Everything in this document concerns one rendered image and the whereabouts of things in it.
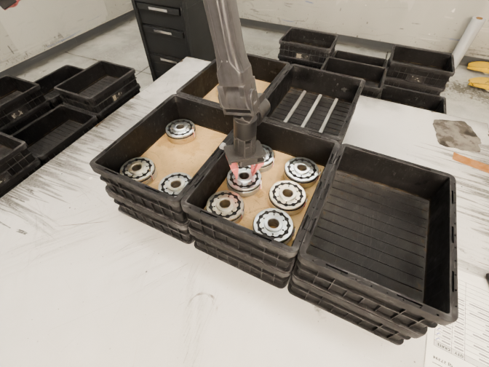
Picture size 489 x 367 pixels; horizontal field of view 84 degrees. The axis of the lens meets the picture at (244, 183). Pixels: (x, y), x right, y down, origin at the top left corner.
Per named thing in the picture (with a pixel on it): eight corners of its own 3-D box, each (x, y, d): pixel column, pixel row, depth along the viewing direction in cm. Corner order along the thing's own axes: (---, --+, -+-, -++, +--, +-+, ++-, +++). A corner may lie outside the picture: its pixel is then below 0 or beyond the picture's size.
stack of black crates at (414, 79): (421, 108, 225) (453, 54, 191) (420, 129, 207) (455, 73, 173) (372, 97, 236) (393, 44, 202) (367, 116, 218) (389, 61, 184)
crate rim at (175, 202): (178, 209, 67) (177, 203, 65) (89, 170, 75) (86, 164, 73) (249, 120, 90) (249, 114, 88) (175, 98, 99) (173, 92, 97)
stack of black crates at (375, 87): (364, 123, 213) (388, 67, 178) (358, 146, 195) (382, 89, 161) (314, 111, 223) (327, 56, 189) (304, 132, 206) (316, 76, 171)
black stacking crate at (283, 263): (288, 277, 65) (295, 255, 57) (186, 229, 74) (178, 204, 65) (330, 170, 88) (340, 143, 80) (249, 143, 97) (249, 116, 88)
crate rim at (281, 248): (294, 261, 58) (296, 255, 56) (179, 209, 67) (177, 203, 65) (339, 148, 81) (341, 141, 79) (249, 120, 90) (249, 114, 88)
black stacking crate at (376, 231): (423, 339, 57) (455, 325, 48) (289, 277, 65) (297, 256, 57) (431, 202, 80) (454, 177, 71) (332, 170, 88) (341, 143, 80)
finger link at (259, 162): (233, 170, 81) (232, 145, 74) (255, 165, 83) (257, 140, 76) (239, 186, 77) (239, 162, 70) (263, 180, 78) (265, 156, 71)
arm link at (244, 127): (228, 116, 63) (251, 122, 61) (241, 102, 67) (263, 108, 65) (229, 140, 68) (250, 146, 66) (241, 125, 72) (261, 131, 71)
